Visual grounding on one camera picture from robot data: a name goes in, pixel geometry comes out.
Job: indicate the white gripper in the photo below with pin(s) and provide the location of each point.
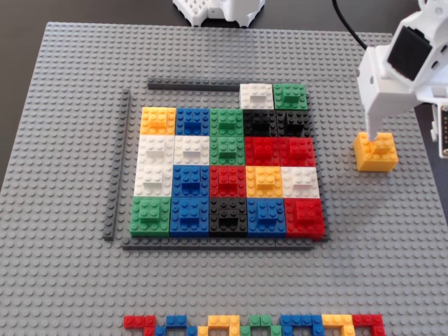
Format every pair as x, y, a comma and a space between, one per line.
375, 117

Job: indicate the yellow lego cube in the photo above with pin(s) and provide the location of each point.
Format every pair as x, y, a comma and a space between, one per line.
157, 120
264, 182
376, 161

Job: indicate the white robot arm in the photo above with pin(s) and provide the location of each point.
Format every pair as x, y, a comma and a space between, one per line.
437, 6

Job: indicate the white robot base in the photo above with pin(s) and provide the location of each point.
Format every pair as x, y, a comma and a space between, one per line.
224, 10

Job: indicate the black lego cube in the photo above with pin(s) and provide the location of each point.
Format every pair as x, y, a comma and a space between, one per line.
260, 123
294, 124
228, 217

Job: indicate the red lego cube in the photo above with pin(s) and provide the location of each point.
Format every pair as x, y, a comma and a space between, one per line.
304, 218
262, 151
297, 152
227, 181

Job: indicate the green lego cube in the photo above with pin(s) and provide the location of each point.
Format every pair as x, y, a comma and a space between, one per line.
227, 150
290, 98
227, 122
150, 217

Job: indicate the white lego cube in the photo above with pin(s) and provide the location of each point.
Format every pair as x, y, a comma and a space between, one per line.
301, 182
192, 150
153, 180
155, 150
257, 98

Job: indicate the blue lego cube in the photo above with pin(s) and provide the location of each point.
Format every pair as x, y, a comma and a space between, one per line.
192, 122
190, 217
266, 217
190, 181

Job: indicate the red flat lego bricks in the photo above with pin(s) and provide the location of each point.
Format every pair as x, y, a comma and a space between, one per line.
134, 321
367, 320

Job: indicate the yellow flat lego bricks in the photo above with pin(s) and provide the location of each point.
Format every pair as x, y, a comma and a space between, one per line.
224, 320
336, 319

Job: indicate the blue flat lego bricks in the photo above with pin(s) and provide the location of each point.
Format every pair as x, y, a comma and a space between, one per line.
301, 320
176, 320

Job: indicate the green flat lego bricks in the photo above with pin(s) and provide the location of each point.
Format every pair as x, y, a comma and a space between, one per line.
260, 320

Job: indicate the grey studded lego baseplate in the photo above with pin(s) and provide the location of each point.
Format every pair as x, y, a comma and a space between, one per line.
70, 280

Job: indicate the dark grey lego rail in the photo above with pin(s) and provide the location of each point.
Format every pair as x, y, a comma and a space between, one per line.
117, 168
318, 154
210, 244
192, 85

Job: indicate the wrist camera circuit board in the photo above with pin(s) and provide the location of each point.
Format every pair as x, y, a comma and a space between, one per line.
443, 133

